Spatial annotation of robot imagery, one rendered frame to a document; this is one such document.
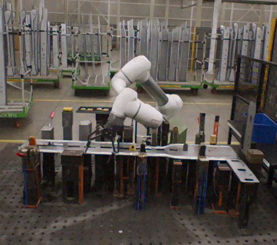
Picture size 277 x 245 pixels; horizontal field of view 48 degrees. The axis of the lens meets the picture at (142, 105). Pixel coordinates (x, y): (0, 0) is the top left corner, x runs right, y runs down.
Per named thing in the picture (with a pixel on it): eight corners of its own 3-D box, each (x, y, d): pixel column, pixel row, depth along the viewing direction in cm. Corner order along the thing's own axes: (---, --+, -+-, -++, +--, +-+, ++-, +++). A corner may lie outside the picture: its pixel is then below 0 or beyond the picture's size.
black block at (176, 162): (169, 211, 184) (172, 166, 177) (167, 201, 194) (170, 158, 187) (182, 211, 184) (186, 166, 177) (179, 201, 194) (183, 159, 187)
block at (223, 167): (212, 213, 183) (217, 170, 176) (208, 203, 193) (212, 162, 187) (228, 214, 183) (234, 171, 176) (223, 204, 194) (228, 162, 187)
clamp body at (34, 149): (19, 210, 178) (16, 151, 170) (28, 196, 193) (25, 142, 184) (38, 210, 179) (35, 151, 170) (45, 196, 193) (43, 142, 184)
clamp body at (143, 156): (132, 210, 182) (134, 156, 174) (132, 199, 194) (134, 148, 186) (148, 211, 182) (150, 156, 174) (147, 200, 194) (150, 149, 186)
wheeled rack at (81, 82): (110, 96, 806) (111, 27, 764) (71, 96, 794) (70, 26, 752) (109, 84, 990) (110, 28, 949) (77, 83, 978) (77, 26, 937)
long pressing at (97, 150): (14, 152, 185) (14, 150, 184) (27, 140, 207) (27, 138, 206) (241, 161, 188) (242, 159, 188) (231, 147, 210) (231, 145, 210)
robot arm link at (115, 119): (111, 110, 174) (106, 119, 174) (110, 111, 165) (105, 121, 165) (126, 117, 175) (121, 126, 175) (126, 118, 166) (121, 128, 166)
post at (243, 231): (239, 235, 164) (245, 185, 157) (233, 222, 175) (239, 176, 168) (250, 235, 164) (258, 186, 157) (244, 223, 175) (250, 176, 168)
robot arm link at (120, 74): (106, 84, 213) (121, 71, 212) (106, 78, 231) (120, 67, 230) (118, 98, 217) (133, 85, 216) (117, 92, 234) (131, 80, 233)
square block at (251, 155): (243, 207, 190) (250, 153, 182) (239, 201, 198) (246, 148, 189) (256, 208, 190) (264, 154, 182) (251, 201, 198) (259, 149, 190)
